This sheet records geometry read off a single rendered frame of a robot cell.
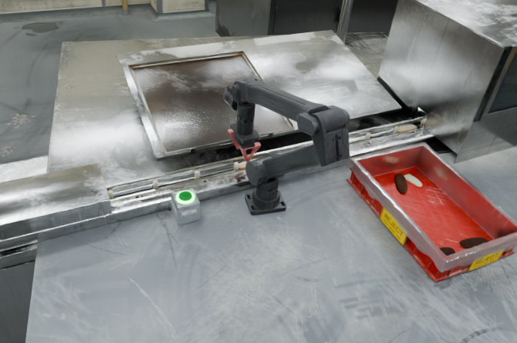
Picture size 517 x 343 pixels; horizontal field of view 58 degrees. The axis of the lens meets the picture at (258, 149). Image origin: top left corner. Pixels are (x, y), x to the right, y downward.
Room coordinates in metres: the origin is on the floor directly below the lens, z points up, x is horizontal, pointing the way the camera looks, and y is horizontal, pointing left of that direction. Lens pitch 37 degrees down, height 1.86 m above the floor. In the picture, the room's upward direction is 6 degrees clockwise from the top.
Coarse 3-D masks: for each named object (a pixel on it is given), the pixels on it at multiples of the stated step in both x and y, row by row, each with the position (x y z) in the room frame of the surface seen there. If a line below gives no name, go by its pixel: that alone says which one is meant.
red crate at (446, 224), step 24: (408, 168) 1.37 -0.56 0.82; (360, 192) 1.20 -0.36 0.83; (408, 192) 1.24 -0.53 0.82; (432, 192) 1.25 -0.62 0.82; (432, 216) 1.13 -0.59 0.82; (456, 216) 1.14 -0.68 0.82; (408, 240) 0.98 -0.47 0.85; (432, 240) 1.02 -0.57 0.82; (456, 240) 1.03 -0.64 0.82; (432, 264) 0.89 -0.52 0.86
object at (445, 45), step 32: (416, 0) 1.82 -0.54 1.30; (448, 0) 1.86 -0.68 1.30; (480, 0) 1.91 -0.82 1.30; (512, 0) 1.95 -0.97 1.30; (416, 32) 1.77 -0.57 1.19; (448, 32) 1.65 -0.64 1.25; (480, 32) 1.54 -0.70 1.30; (512, 32) 1.58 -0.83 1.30; (384, 64) 1.88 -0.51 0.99; (416, 64) 1.73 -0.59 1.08; (448, 64) 1.60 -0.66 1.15; (480, 64) 1.49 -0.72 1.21; (416, 96) 1.69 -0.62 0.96; (448, 96) 1.56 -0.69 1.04; (480, 96) 1.45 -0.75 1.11; (448, 128) 1.52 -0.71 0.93; (480, 128) 1.47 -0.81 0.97; (512, 128) 1.57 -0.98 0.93
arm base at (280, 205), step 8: (256, 192) 1.09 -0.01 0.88; (264, 192) 1.08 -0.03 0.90; (272, 192) 1.08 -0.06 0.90; (280, 192) 1.15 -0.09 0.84; (248, 200) 1.10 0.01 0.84; (256, 200) 1.08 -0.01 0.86; (264, 200) 1.07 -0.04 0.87; (272, 200) 1.08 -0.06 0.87; (280, 200) 1.12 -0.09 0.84; (248, 208) 1.07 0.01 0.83; (256, 208) 1.07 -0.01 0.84; (264, 208) 1.06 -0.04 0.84; (272, 208) 1.07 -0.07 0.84; (280, 208) 1.08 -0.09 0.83
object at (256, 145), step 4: (236, 136) 1.21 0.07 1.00; (236, 140) 1.21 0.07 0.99; (240, 144) 1.19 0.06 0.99; (244, 144) 1.19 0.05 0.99; (248, 144) 1.19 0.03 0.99; (252, 144) 1.20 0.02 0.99; (256, 144) 1.21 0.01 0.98; (260, 144) 1.21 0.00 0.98; (240, 148) 1.19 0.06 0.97; (244, 148) 1.18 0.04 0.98; (248, 148) 1.19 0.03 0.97; (256, 148) 1.20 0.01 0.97; (244, 152) 1.18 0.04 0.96; (252, 152) 1.20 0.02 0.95; (244, 156) 1.19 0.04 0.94; (248, 160) 1.20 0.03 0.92
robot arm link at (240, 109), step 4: (236, 104) 1.26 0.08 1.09; (240, 104) 1.23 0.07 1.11; (244, 104) 1.23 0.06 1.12; (248, 104) 1.23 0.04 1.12; (252, 104) 1.24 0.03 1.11; (240, 108) 1.22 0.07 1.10; (244, 108) 1.21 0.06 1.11; (248, 108) 1.22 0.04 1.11; (252, 108) 1.22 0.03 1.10; (240, 112) 1.22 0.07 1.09; (244, 112) 1.21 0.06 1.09; (248, 112) 1.22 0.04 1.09; (252, 112) 1.23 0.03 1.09; (240, 116) 1.22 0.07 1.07; (244, 116) 1.21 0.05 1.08; (248, 116) 1.22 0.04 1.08; (252, 116) 1.23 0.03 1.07; (244, 120) 1.22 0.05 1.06
